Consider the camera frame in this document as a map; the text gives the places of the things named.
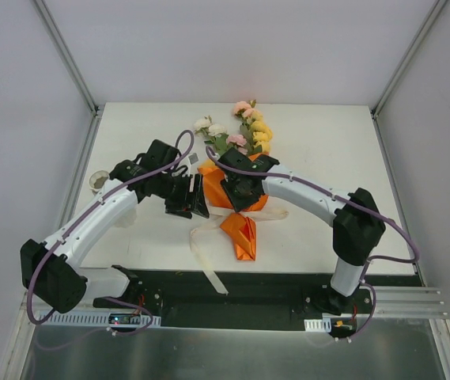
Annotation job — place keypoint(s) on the left aluminium frame post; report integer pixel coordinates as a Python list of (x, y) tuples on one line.
[(68, 61)]

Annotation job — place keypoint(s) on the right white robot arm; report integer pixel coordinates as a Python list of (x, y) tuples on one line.
[(355, 231)]

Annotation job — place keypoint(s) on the right aluminium frame post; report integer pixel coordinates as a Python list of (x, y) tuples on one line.
[(408, 56)]

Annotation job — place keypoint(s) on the orange wrapping paper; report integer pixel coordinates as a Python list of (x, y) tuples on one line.
[(239, 228)]

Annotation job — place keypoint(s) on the artificial flower bouquet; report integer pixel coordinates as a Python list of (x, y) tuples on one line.
[(253, 135)]

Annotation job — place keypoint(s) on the right white cable duct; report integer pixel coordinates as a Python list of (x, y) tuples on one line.
[(317, 325)]

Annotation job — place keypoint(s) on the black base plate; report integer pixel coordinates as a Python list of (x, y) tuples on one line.
[(255, 300)]

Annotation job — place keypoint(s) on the cream printed ribbon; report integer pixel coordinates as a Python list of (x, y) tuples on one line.
[(217, 216)]

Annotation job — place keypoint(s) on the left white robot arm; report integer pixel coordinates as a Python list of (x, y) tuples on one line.
[(51, 269)]

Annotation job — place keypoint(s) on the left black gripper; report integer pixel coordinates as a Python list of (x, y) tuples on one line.
[(189, 195)]

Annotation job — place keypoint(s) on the white ceramic vase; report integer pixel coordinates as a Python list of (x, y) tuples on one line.
[(96, 183)]

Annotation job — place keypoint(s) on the aluminium frame post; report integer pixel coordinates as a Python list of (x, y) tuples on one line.
[(68, 61), (408, 56)]

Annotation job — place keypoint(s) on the left white cable duct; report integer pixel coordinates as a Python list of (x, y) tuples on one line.
[(103, 319)]

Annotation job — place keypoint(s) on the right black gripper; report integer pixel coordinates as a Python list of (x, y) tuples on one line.
[(233, 196)]

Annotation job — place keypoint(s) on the white cable duct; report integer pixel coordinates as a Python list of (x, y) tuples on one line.
[(103, 319), (317, 325)]

